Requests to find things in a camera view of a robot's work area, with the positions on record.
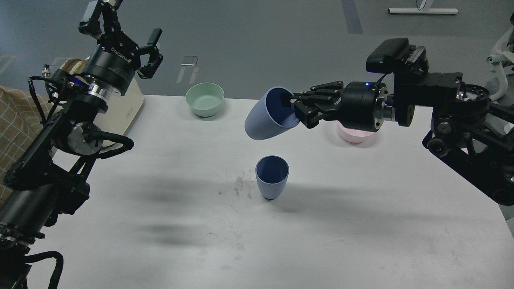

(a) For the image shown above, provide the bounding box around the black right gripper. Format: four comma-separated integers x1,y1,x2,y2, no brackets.
291,81,387,132

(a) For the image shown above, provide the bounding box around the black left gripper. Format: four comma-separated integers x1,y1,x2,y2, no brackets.
78,0,163,95

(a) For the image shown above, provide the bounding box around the blue cup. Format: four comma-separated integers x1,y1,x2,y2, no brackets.
255,155,290,200
244,86,300,140

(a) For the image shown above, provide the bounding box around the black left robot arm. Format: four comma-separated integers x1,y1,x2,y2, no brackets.
1,0,163,289

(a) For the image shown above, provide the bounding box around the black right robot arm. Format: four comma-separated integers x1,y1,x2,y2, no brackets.
280,73,514,206

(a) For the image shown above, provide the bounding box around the pink bowl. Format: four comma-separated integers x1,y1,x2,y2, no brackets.
336,122,375,143

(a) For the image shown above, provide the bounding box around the cream toaster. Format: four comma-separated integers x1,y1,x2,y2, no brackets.
53,57,144,135

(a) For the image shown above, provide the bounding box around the green bowl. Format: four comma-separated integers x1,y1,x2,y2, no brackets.
186,83,225,117

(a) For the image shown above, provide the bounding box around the white table base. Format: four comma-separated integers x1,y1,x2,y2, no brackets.
388,0,459,15

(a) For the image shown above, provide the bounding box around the checkered brown cloth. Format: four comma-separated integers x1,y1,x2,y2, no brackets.
0,86,42,180

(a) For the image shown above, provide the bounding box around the white rolling stand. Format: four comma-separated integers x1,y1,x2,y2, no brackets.
486,14,514,104

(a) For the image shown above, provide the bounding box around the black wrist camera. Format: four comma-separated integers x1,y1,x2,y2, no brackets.
365,38,429,74

